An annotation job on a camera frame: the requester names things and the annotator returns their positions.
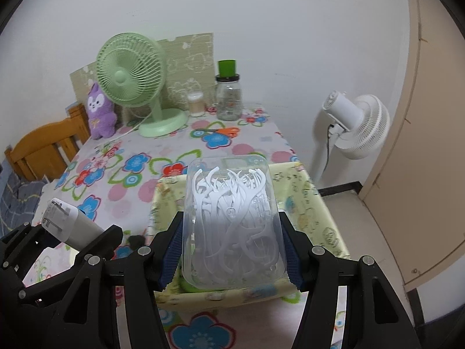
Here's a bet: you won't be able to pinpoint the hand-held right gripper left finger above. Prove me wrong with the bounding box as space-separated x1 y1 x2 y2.
40 211 184 349

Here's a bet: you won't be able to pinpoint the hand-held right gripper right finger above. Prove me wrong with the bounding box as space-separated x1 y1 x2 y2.
278 213 424 349

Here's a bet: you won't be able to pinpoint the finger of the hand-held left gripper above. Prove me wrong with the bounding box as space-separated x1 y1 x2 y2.
0 222 56 281
17 225 124 310

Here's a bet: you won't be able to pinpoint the white charger plug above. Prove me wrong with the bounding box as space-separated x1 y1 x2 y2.
41 198 106 244

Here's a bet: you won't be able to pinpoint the yellow-green printed fabric box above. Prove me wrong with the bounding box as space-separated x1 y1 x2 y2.
149 162 351 299

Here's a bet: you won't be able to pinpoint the blue-grey bedding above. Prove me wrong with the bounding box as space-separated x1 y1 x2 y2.
0 160 46 238

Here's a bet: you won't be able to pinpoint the wooden chair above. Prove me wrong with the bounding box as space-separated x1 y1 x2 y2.
4 102 91 183

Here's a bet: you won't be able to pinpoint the purple plush toy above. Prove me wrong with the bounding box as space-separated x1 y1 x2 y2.
86 82 118 141

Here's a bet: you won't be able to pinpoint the orange scissors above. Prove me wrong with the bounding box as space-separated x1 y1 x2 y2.
201 127 240 138

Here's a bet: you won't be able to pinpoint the white standing fan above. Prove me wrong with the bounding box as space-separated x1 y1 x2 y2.
312 90 391 190

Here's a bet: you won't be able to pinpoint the cotton swab container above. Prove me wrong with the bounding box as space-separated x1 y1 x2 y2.
187 90 206 117

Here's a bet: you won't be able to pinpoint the glass jar with black lid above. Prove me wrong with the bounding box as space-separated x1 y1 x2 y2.
215 74 243 121

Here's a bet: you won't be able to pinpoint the green desk fan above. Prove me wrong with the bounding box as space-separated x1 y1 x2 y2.
96 33 189 139

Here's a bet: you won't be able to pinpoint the beige door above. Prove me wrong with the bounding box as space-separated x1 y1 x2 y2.
360 0 465 295

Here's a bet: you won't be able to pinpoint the beige printed cardboard sheet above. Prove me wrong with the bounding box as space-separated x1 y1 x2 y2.
70 33 215 117

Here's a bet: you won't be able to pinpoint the green plastic cup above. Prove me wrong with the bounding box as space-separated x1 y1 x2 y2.
218 59 237 78

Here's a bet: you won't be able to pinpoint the black fan cable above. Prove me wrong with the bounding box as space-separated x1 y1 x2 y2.
324 124 337 175

